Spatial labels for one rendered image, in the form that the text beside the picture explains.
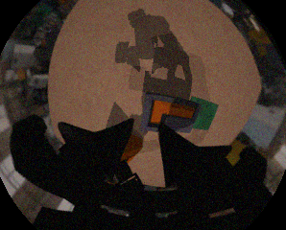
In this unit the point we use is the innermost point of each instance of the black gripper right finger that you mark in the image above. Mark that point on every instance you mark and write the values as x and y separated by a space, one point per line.
180 157

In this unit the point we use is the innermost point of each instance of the orange l-shaped part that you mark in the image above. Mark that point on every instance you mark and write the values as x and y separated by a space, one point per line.
171 109

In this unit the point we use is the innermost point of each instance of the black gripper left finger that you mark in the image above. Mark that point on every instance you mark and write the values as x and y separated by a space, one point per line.
107 145

